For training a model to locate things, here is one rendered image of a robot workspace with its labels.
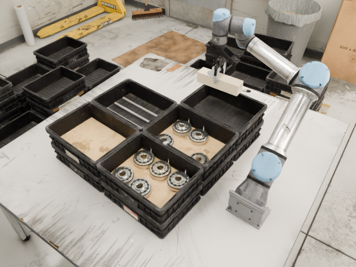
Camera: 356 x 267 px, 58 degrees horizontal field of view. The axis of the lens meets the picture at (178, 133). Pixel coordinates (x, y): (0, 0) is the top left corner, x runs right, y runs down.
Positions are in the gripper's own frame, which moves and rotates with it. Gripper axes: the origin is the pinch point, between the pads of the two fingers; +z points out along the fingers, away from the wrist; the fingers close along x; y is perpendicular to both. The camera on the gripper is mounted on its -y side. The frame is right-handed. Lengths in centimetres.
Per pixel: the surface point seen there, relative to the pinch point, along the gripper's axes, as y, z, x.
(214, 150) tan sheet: -12.5, 26.0, 23.7
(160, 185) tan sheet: -3, 26, 58
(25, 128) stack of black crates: 151, 81, 39
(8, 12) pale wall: 335, 65, -76
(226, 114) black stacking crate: -3.5, 26.2, -6.1
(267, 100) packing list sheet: -13, 39, -50
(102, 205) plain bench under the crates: 19, 39, 76
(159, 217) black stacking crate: -15, 22, 74
